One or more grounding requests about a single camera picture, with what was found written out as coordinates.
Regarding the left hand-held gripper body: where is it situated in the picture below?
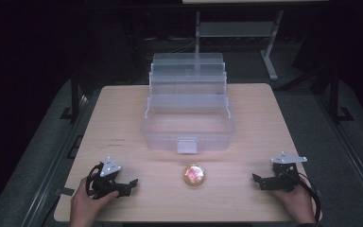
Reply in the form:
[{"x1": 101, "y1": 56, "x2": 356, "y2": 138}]
[{"x1": 90, "y1": 156, "x2": 123, "y2": 200}]

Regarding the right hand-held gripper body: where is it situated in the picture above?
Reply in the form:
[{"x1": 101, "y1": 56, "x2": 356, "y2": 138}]
[{"x1": 270, "y1": 151, "x2": 308, "y2": 193}]

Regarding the person's right hand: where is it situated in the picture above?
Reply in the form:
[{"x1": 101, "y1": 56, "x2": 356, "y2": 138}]
[{"x1": 268, "y1": 175, "x2": 318, "y2": 224}]

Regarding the person's left hand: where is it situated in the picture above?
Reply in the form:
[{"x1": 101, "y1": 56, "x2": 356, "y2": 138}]
[{"x1": 69, "y1": 176, "x2": 120, "y2": 219}]

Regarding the round gold-rimmed red snack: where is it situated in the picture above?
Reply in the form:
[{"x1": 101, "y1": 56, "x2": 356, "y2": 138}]
[{"x1": 182, "y1": 163, "x2": 207, "y2": 187}]

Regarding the clear plastic tiered storage box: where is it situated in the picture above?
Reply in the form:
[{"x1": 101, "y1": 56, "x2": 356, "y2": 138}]
[{"x1": 140, "y1": 52, "x2": 236, "y2": 155}]

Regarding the grey metal stand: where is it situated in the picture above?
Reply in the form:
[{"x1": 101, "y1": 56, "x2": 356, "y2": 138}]
[{"x1": 194, "y1": 9, "x2": 285, "y2": 81}]

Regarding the black cable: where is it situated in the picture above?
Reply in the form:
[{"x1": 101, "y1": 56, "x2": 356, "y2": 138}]
[
  {"x1": 283, "y1": 169, "x2": 323, "y2": 222},
  {"x1": 85, "y1": 162, "x2": 106, "y2": 201}
]

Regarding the aluminium frame rail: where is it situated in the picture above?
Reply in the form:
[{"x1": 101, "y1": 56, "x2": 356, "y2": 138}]
[{"x1": 20, "y1": 94, "x2": 91, "y2": 227}]

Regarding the black metal post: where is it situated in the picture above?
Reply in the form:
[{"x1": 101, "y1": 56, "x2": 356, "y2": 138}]
[
  {"x1": 59, "y1": 70, "x2": 82, "y2": 121},
  {"x1": 327, "y1": 67, "x2": 355, "y2": 123}
]

